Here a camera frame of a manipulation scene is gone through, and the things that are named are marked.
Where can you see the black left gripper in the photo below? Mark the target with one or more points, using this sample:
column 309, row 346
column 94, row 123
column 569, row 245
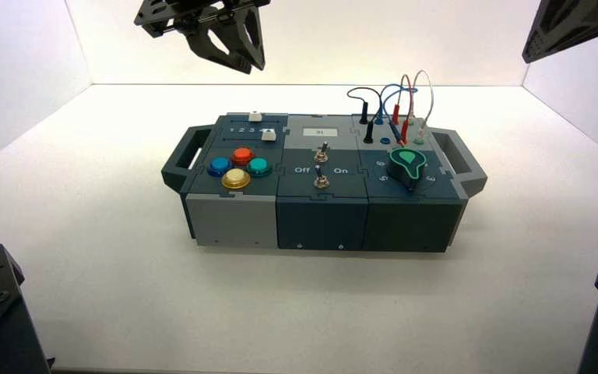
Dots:
column 185, row 11

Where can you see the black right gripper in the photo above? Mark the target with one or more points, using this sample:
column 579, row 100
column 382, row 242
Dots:
column 572, row 23

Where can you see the orange push button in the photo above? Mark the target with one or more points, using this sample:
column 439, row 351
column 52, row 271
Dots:
column 243, row 155

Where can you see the blue push button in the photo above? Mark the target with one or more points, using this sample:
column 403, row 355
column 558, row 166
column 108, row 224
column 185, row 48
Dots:
column 219, row 165

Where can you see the teal push button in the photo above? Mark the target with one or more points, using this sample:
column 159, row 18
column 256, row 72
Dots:
column 259, row 166

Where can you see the yellow push button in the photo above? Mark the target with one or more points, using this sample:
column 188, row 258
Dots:
column 236, row 179

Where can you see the white slider knob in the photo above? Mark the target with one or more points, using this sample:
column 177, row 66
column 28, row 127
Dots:
column 269, row 135
column 255, row 116

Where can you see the small white display label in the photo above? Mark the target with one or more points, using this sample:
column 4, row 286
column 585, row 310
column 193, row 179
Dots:
column 320, row 132

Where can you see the grey modular task box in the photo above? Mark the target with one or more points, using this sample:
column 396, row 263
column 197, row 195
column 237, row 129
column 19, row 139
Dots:
column 325, row 217

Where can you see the green rotary knob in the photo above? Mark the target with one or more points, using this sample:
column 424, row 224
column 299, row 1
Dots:
column 406, row 165

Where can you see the metal toggle switch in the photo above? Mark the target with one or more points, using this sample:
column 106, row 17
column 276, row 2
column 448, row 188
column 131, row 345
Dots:
column 320, row 179
column 322, row 153

